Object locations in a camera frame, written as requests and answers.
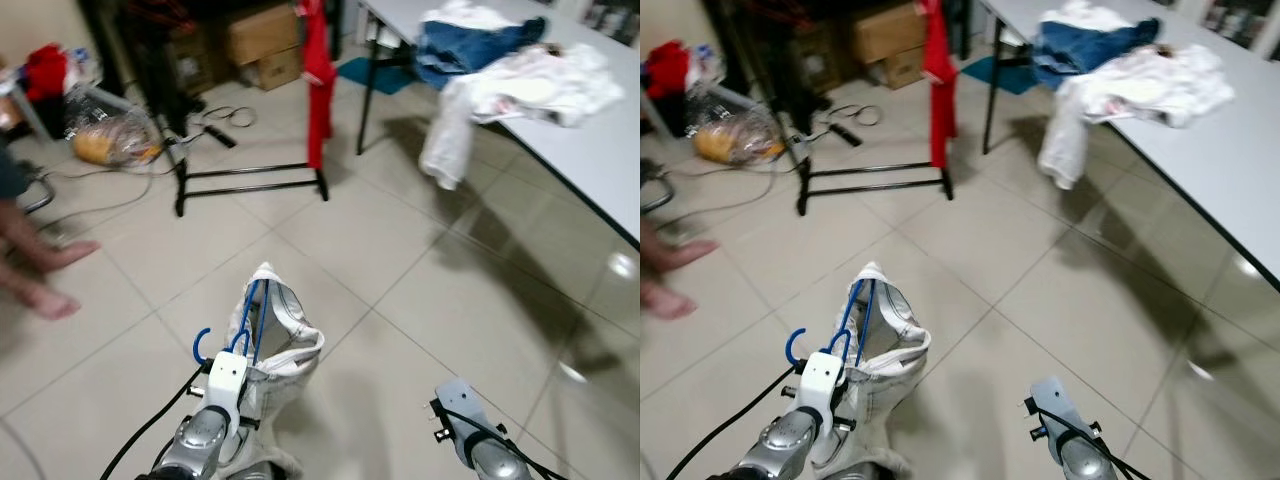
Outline blue wire hanger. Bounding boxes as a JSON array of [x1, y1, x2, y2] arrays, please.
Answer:
[[785, 280, 879, 366], [193, 280, 273, 366]]

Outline person bare leg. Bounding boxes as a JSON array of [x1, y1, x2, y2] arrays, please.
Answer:
[[0, 200, 103, 273], [640, 220, 721, 273], [0, 262, 81, 321], [640, 278, 698, 321]]

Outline white cotton garment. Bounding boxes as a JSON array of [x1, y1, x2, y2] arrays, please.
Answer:
[[1085, 42, 1236, 129], [465, 42, 626, 129]]

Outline red garment white trim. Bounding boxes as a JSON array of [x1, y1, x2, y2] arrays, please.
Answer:
[[920, 0, 961, 169], [295, 0, 338, 171]]

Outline blue denim garment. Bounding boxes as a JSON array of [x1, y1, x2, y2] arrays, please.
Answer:
[[1032, 18, 1161, 89], [413, 18, 549, 89]]

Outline small cardboard box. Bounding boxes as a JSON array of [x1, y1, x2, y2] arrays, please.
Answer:
[[245, 45, 303, 93], [872, 45, 926, 91]]

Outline white crumpled garment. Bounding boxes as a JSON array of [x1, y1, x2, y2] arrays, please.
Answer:
[[1040, 0, 1136, 31], [425, 0, 521, 31]]

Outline plastic bag with striped fabric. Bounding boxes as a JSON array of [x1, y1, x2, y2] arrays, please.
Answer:
[[690, 85, 791, 166], [65, 85, 166, 169]]

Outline plain cardboard box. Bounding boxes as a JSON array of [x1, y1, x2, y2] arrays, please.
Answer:
[[850, 3, 926, 63], [222, 5, 301, 66]]

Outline white and red clothes pile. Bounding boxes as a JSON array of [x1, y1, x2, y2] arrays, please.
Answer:
[[20, 42, 101, 106], [645, 40, 721, 101]]

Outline printed cardboard box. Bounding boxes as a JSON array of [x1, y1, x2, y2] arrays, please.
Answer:
[[165, 30, 216, 96], [790, 25, 846, 96]]

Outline white glass door cabinet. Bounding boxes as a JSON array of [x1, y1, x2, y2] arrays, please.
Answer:
[[575, 0, 641, 46], [1200, 0, 1280, 51]]

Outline person dark shorts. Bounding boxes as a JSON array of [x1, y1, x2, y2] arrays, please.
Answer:
[[0, 140, 29, 201]]

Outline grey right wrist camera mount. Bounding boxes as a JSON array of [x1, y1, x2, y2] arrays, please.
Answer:
[[1030, 376, 1093, 466], [435, 378, 501, 466]]

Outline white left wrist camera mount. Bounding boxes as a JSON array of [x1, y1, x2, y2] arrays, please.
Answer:
[[205, 350, 249, 436], [797, 350, 846, 436]]

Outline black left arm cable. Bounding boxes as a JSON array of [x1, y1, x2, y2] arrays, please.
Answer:
[[665, 368, 801, 480], [100, 368, 206, 480]]

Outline black floor cable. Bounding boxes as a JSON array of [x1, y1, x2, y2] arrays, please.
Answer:
[[820, 103, 886, 127], [195, 103, 259, 129]]

